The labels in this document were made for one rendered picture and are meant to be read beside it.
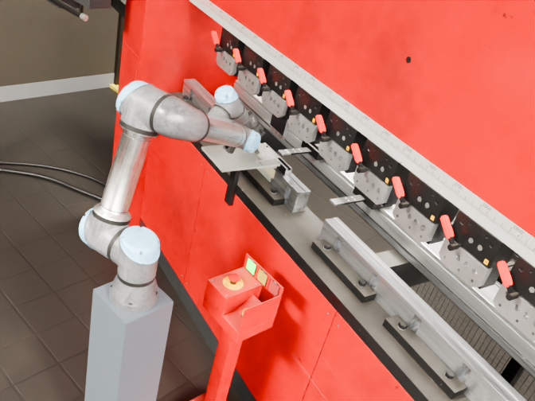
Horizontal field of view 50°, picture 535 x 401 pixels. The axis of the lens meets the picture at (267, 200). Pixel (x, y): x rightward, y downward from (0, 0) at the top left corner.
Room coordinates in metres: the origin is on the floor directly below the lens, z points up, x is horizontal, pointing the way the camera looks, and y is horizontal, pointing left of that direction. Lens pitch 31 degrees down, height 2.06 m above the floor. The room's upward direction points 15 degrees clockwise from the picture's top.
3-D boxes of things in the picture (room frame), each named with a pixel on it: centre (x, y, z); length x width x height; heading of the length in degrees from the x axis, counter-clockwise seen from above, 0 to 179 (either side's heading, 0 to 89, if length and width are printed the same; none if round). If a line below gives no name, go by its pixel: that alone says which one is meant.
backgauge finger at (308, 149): (2.19, -0.10, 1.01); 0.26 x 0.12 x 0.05; 129
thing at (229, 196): (1.98, 0.17, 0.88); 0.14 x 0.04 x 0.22; 129
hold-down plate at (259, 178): (2.03, 0.05, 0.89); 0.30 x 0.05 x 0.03; 39
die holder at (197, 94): (2.53, 0.38, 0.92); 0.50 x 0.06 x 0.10; 39
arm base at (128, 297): (1.34, 0.33, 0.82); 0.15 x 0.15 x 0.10
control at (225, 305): (1.49, 0.00, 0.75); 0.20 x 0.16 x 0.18; 48
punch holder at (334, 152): (1.81, -0.21, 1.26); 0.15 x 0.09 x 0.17; 39
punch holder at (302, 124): (1.96, -0.08, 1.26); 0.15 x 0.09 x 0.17; 39
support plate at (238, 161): (2.01, 0.14, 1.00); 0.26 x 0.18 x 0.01; 129
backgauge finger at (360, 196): (1.91, -0.33, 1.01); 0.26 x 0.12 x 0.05; 129
